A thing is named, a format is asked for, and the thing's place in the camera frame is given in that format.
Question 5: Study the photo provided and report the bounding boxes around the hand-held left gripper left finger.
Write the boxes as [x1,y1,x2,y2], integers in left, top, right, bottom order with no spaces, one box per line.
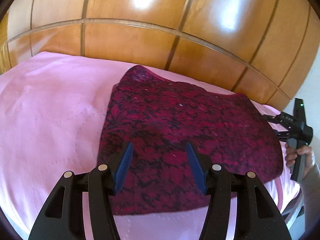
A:
[29,142,133,240]

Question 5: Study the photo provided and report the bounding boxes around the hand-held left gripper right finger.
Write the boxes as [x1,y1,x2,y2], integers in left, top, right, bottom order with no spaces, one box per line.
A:
[186,142,292,240]

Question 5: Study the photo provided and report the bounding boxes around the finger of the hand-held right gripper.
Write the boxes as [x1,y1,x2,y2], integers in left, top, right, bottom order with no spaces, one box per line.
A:
[261,113,288,127]
[274,129,292,141]

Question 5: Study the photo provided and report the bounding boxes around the red floral knit garment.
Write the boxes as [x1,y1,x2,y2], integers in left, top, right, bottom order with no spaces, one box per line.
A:
[96,65,284,216]

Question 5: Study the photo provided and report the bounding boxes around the person's right forearm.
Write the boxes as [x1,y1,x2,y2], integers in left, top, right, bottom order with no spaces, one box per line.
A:
[299,164,320,233]

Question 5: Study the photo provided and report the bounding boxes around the person's right hand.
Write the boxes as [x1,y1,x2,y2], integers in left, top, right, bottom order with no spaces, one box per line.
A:
[285,145,316,170]

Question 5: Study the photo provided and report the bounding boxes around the pink bedsheet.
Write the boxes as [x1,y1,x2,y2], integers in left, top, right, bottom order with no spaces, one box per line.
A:
[0,51,304,240]

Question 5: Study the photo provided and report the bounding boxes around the wooden panelled headboard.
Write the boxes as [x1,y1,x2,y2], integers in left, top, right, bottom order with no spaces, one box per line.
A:
[0,0,320,110]

